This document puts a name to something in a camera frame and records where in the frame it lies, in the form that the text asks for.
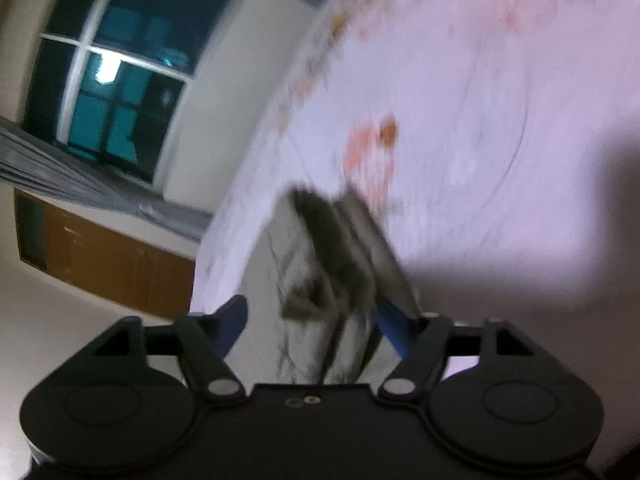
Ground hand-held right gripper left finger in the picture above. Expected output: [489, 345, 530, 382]
[92, 294, 250, 405]

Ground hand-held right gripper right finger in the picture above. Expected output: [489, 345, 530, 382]
[376, 300, 534, 403]

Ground grey pants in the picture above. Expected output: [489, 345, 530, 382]
[244, 184, 422, 387]

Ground brown wooden wardrobe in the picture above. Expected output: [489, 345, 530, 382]
[13, 189, 197, 322]

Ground grey curtain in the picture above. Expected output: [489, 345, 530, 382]
[0, 115, 214, 242]

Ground floral pink bed sheet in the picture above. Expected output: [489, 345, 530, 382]
[191, 0, 640, 480]

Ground window with white frame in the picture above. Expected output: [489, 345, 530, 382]
[24, 0, 247, 184]

